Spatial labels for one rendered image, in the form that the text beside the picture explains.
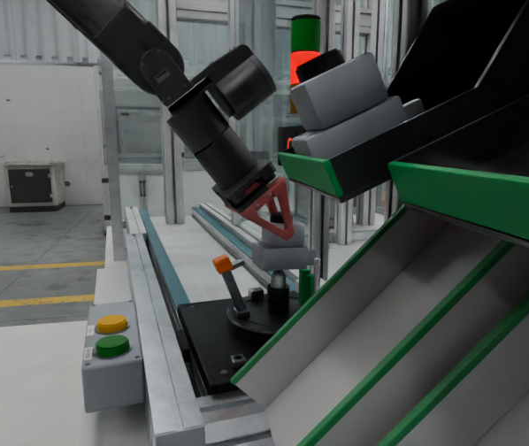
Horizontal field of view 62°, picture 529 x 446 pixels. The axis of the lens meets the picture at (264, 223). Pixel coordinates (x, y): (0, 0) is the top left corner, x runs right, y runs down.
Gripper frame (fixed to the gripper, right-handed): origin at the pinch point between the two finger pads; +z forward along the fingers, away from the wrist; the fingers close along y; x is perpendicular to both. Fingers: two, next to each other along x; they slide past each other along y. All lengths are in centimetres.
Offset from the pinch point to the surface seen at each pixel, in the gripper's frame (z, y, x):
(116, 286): 5, 58, 32
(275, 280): 4.7, -0.7, 4.9
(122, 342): -2.3, 0.7, 24.3
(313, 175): -12.8, -29.7, 1.4
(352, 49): 1, 79, -67
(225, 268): -1.4, -1.1, 8.8
